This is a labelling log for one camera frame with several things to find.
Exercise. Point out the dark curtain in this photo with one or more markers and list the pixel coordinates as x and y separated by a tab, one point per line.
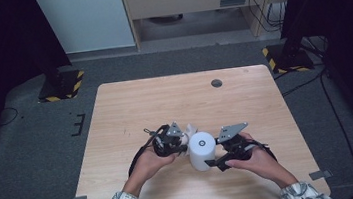
347	26

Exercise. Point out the person's left hand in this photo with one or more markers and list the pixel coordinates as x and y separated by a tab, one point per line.
152	167

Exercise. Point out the black striped stand base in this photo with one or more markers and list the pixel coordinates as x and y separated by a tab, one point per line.
289	59
62	87

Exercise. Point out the black floor tape marking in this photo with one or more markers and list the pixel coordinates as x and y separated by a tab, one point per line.
80	124

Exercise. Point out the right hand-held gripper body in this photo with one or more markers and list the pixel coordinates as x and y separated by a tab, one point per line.
233	143

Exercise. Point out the beige cloth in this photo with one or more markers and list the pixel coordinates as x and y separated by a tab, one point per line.
191	131

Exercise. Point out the white panel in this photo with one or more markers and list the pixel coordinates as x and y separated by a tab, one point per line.
85	19

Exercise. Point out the person's right hand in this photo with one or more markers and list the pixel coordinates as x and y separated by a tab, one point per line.
262	165

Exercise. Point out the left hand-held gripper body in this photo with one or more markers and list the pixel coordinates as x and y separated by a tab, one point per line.
167	142

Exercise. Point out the dark round table grommet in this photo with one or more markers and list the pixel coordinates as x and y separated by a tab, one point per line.
216	83

